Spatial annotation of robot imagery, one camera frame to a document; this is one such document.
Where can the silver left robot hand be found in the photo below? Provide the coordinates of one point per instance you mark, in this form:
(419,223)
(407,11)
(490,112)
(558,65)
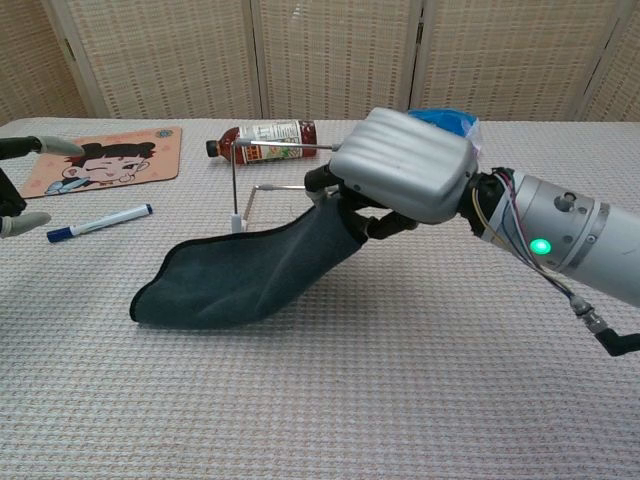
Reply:
(55,146)

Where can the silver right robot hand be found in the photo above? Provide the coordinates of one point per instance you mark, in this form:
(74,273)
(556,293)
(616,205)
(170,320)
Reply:
(400,165)

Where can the yellow and grey towel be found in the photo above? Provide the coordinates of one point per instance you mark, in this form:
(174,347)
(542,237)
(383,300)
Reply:
(240,285)

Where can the blue plastic bag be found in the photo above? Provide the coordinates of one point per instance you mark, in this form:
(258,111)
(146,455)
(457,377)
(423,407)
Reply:
(445,120)

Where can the cartoon girl mouse pad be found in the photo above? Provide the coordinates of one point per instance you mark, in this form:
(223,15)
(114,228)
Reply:
(125,165)

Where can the blue and white marker pen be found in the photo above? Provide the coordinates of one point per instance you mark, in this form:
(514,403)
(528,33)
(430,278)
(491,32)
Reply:
(100,222)

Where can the woven bamboo screen panel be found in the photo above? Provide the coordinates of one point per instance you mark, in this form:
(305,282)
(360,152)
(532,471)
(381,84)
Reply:
(515,60)
(25,60)
(165,60)
(340,60)
(625,80)

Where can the brown tea bottle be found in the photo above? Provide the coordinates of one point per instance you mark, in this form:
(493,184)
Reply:
(270,132)

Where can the white woven tablecloth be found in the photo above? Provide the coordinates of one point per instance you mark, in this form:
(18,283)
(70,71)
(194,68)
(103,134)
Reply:
(350,400)

